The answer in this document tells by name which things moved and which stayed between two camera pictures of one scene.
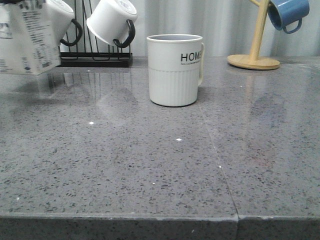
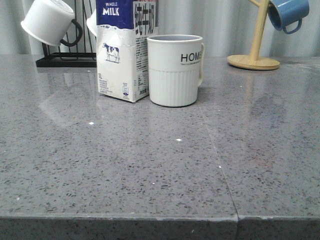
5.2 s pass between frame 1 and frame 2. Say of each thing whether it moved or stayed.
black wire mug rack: stayed
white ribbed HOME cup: stayed
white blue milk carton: moved
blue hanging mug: stayed
